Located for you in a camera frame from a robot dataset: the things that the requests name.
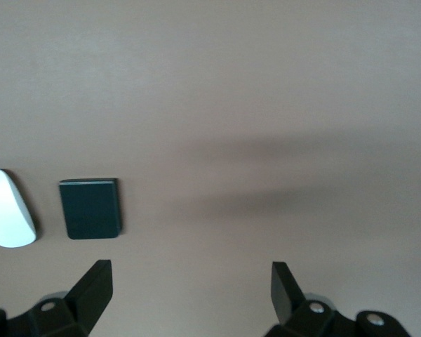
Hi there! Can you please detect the white computer mouse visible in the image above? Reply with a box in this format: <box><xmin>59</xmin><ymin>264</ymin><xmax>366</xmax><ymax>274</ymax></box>
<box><xmin>0</xmin><ymin>168</ymin><xmax>36</xmax><ymax>249</ymax></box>

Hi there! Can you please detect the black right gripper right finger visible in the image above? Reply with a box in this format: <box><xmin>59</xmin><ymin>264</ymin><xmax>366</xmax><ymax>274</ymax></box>
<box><xmin>268</xmin><ymin>261</ymin><xmax>411</xmax><ymax>337</ymax></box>

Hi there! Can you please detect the black phone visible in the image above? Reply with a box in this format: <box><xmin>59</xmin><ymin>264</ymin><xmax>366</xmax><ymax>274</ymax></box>
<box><xmin>58</xmin><ymin>178</ymin><xmax>122</xmax><ymax>242</ymax></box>

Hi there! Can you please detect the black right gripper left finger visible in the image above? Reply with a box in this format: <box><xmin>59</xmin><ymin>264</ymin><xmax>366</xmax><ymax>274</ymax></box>
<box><xmin>0</xmin><ymin>259</ymin><xmax>114</xmax><ymax>337</ymax></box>

